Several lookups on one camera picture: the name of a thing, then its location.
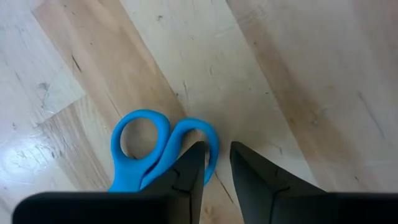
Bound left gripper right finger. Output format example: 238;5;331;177
229;141;398;224

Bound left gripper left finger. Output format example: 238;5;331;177
12;141;205;224

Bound blue handled scissors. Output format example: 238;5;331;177
108;108;220;193

